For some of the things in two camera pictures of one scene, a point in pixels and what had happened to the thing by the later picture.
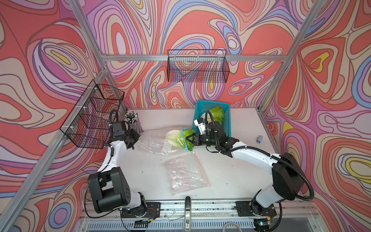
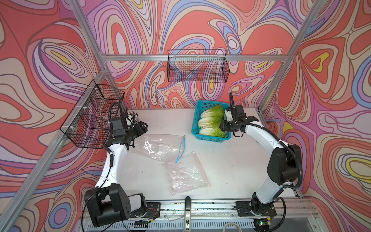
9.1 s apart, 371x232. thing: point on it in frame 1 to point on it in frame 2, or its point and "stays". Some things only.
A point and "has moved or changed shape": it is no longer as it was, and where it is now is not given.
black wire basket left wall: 88,124 stays
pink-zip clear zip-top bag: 185,173 stays
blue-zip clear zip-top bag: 166,140 has moved or changed shape
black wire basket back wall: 197,65 stays
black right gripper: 197,139 to 224,126
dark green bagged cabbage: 178,137 has moved or changed shape
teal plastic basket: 202,106 stays
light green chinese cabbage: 217,114 stays
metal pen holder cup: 132,117 stays
